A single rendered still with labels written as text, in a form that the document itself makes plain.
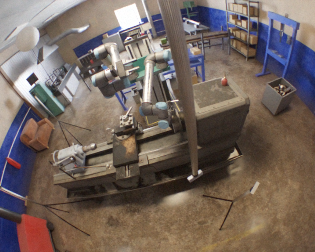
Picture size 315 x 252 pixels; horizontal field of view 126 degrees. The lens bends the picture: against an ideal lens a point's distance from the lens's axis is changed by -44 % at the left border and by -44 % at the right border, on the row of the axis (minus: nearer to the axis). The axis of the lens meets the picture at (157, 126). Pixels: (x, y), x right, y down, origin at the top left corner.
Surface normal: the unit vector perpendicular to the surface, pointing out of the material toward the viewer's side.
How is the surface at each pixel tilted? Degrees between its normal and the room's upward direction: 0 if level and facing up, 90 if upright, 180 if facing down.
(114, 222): 0
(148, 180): 0
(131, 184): 0
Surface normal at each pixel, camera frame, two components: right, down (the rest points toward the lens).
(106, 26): 0.18, 0.75
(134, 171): -0.25, -0.59
